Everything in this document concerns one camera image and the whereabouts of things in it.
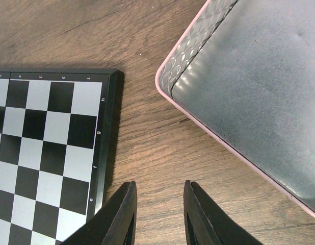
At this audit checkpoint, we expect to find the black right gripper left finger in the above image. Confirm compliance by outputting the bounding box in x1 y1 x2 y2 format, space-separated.
62 181 137 244

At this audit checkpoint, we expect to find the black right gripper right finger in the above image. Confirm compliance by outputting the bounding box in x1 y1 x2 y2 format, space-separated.
183 180 261 244

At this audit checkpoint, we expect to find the black and white chessboard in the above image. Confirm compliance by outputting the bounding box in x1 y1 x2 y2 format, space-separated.
0 68 124 244

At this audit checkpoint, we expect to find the pink rimmed metal tray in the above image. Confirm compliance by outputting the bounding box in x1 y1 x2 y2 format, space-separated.
155 1 315 218

